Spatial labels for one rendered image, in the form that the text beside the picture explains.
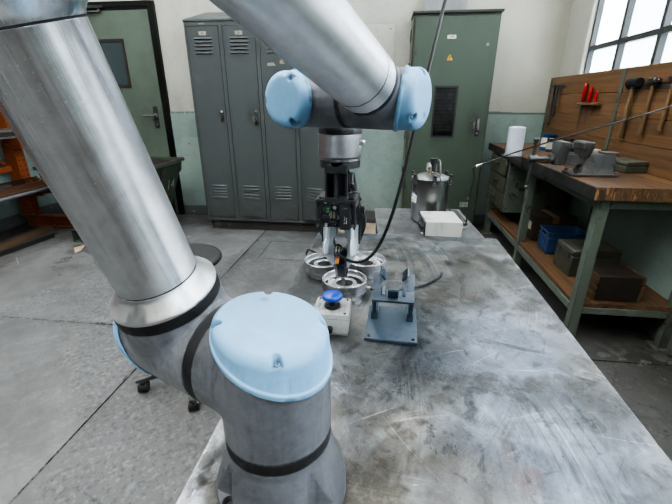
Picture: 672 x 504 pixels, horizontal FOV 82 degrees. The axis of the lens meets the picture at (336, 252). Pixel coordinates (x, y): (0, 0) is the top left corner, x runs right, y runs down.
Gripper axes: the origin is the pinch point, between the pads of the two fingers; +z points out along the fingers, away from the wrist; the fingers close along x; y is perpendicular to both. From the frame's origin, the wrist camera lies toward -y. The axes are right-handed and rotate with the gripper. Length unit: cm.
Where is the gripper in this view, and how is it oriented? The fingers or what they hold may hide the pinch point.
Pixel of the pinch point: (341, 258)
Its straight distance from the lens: 77.3
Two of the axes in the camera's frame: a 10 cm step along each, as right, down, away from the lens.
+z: 0.0, 9.3, 3.7
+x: 9.9, 0.6, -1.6
